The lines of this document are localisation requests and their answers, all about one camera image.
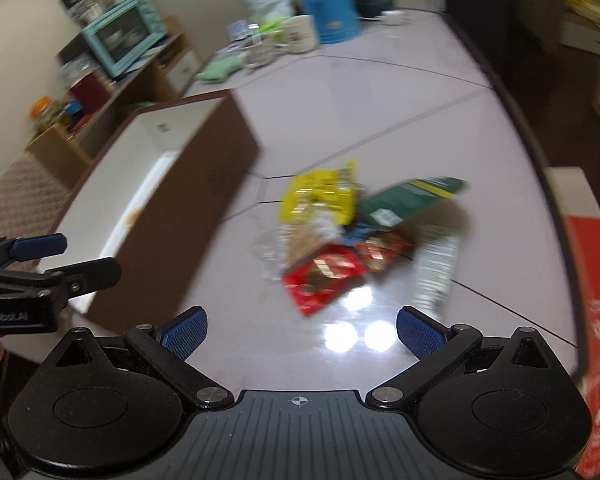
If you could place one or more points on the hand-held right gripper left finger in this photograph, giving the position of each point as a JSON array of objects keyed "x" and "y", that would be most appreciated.
[{"x": 182, "y": 334}]

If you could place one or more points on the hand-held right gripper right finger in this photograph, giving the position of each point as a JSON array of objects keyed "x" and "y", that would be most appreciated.
[{"x": 421, "y": 334}]

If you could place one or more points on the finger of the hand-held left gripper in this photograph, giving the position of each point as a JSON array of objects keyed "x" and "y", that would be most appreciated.
[
  {"x": 37, "y": 246},
  {"x": 87, "y": 276}
]

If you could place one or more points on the white printed packet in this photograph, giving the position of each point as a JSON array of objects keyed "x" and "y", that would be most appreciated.
[{"x": 437, "y": 267}]

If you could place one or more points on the small red packet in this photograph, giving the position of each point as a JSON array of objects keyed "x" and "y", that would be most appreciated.
[{"x": 382, "y": 252}]

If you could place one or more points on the red snack packet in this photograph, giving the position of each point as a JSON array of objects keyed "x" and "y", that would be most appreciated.
[{"x": 325, "y": 275}]

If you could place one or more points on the white cardboard box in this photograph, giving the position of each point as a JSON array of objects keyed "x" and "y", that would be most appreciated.
[{"x": 195, "y": 195}]

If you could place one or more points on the green card package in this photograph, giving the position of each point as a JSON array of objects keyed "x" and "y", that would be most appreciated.
[{"x": 405, "y": 200}]

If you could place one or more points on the bag of cotton swabs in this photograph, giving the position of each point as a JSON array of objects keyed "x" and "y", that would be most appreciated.
[{"x": 290, "y": 247}]

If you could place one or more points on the yellow snack packet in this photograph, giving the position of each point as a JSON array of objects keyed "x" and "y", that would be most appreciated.
[{"x": 320, "y": 192}]

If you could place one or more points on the quilted beige sofa cover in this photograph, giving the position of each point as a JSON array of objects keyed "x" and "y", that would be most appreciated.
[{"x": 15, "y": 200}]

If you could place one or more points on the jar with orange lid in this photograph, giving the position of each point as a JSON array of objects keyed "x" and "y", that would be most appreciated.
[{"x": 42, "y": 110}]

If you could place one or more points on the dark red box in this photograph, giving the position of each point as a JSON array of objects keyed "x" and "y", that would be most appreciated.
[{"x": 91, "y": 91}]

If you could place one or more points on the wooden cabinet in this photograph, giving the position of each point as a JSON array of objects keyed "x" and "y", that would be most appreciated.
[{"x": 145, "y": 85}]

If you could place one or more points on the teal toaster oven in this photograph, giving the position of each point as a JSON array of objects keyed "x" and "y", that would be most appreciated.
[{"x": 125, "y": 35}]

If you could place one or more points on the green folded cloth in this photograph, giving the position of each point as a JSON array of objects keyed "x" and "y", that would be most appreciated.
[{"x": 220, "y": 69}]

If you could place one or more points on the white power adapter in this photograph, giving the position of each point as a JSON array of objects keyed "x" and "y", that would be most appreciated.
[{"x": 394, "y": 17}]

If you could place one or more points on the white mug with figures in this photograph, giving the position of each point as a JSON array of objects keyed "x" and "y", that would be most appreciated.
[{"x": 300, "y": 34}]

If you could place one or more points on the dark tall appliance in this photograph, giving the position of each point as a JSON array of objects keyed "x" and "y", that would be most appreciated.
[{"x": 480, "y": 10}]

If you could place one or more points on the blue thermos flask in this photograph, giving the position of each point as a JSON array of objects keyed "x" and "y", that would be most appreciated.
[{"x": 325, "y": 0}]

